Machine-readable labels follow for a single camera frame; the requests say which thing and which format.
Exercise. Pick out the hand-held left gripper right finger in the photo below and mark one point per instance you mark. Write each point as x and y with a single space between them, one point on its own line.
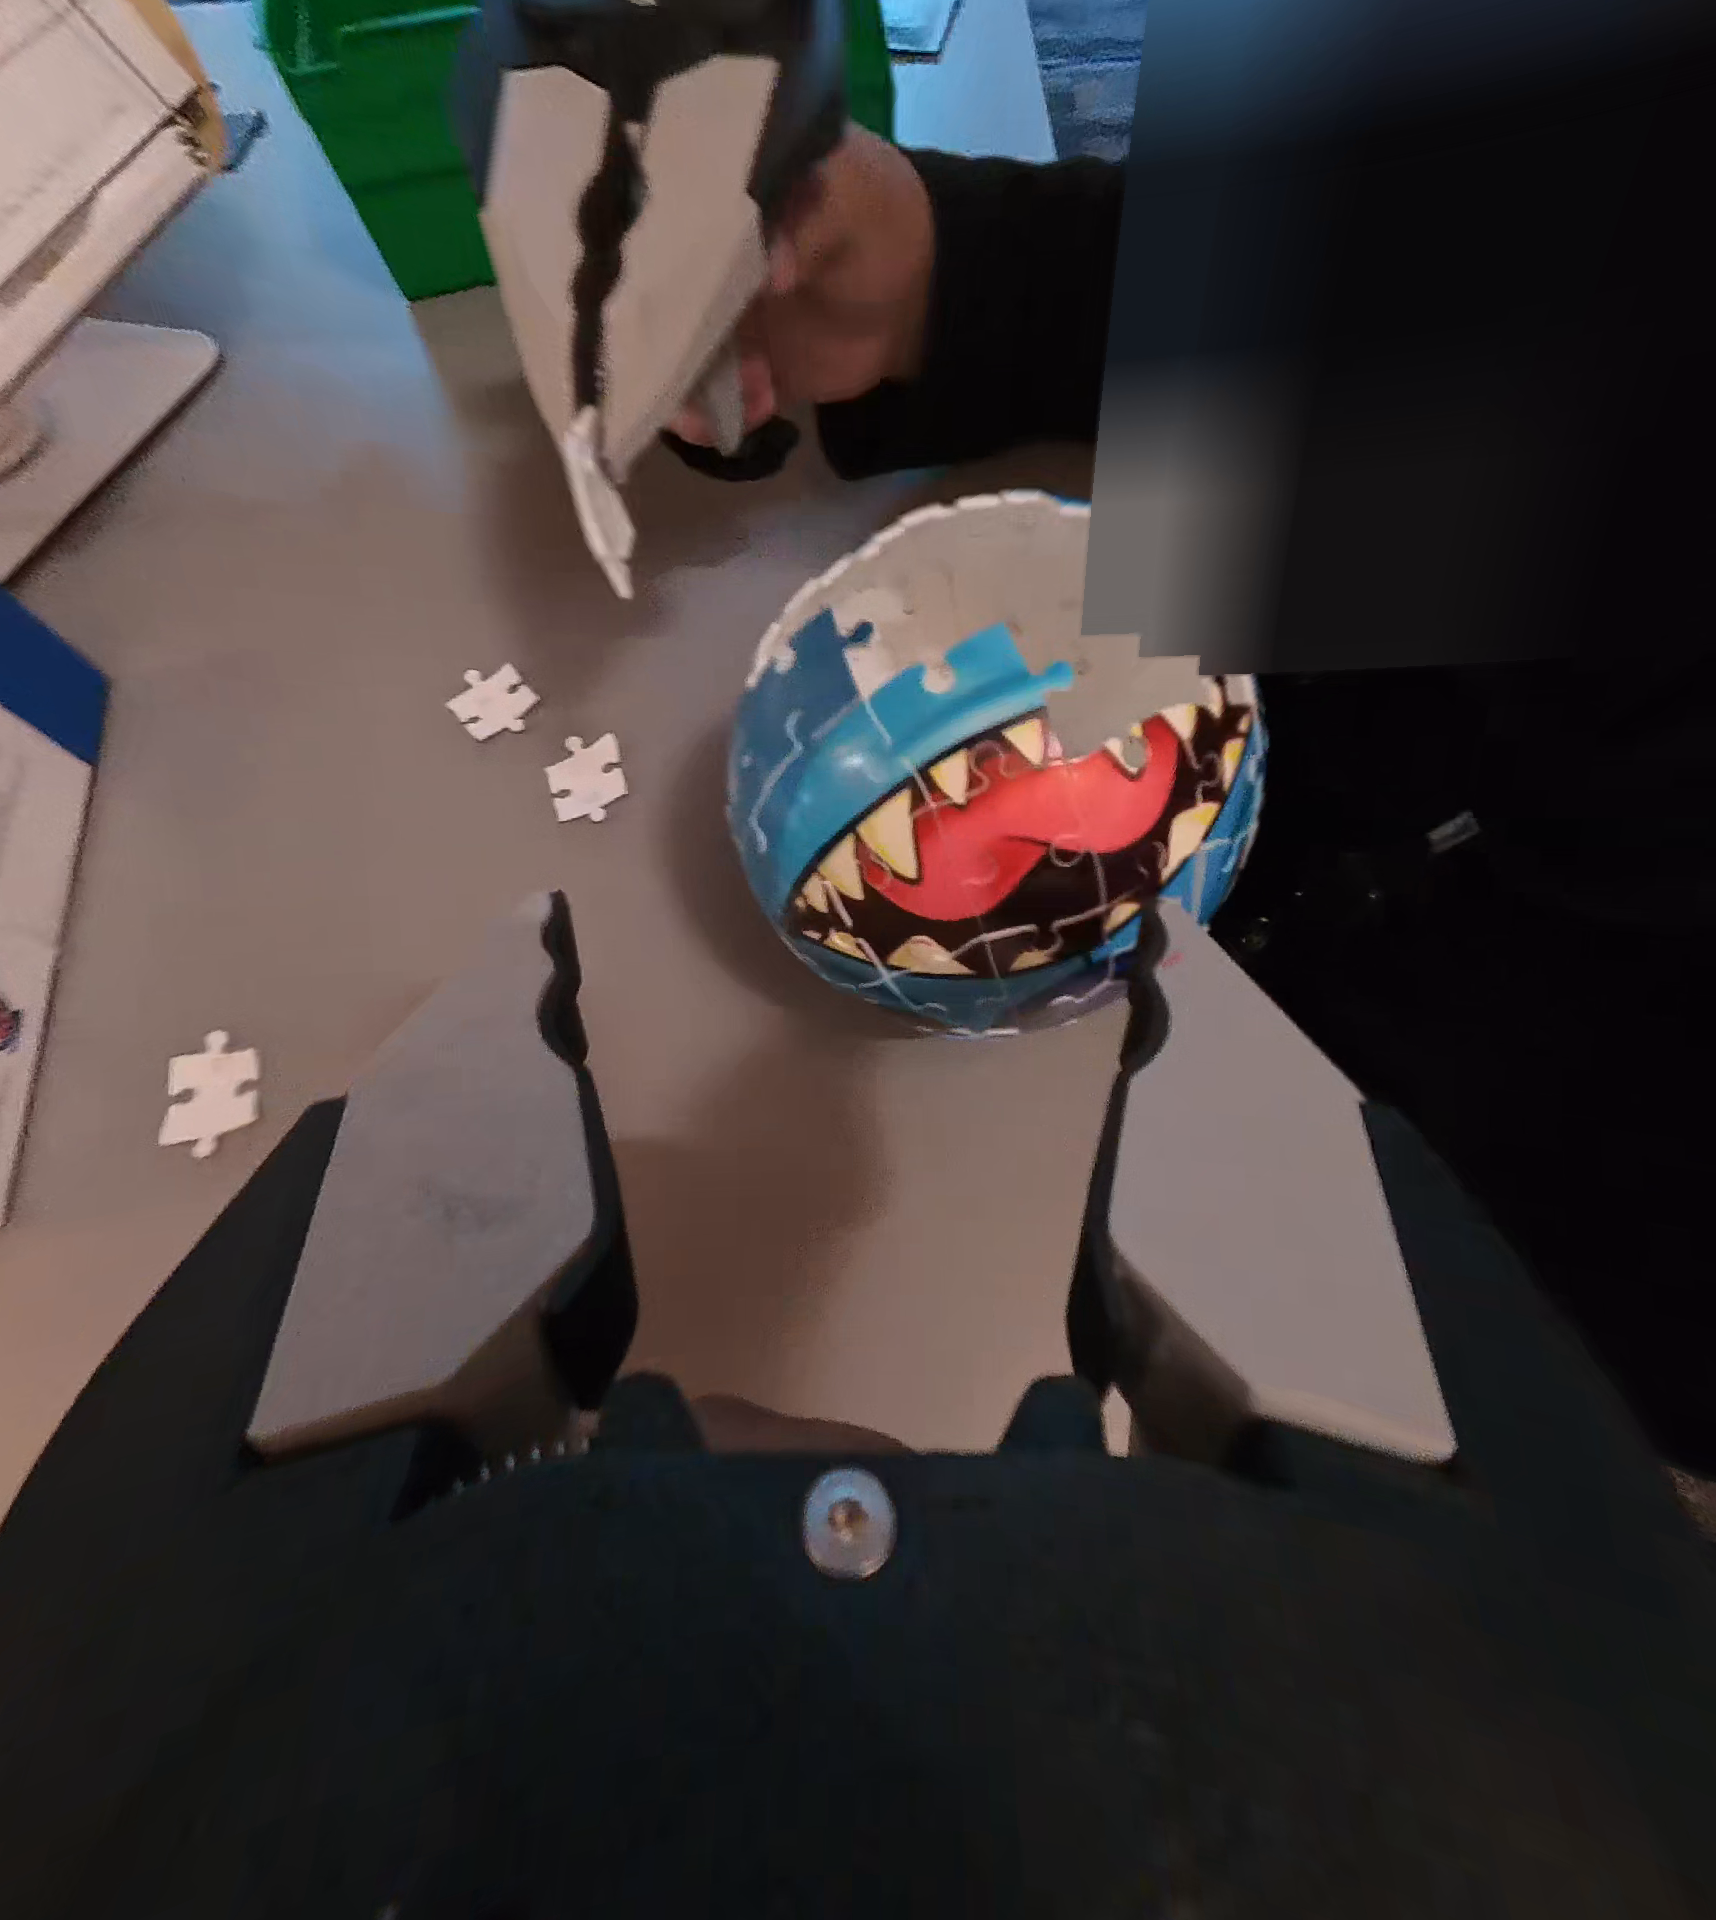
1265 1201

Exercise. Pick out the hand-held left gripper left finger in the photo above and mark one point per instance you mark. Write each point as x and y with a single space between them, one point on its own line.
439 1201

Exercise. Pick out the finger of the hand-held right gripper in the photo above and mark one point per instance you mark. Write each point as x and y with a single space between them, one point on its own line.
701 225
536 225

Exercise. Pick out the single white puzzle piece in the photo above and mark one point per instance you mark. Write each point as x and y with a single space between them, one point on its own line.
601 504

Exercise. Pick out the blue puzzle ball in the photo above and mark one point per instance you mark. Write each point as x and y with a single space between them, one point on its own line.
857 780

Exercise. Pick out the person's right forearm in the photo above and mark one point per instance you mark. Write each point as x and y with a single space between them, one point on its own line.
1010 300

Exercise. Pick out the person's right hand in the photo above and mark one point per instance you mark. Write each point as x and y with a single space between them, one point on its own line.
857 269

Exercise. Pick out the green plastic bin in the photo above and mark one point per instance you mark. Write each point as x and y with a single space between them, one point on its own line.
394 151

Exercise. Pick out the person's black clothing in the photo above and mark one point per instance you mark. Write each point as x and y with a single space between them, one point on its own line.
1549 1049

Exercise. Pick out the wooden document stand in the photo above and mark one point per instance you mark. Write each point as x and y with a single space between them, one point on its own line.
125 405

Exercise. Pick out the printed instruction sheet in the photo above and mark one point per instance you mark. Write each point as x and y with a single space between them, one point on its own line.
19 151

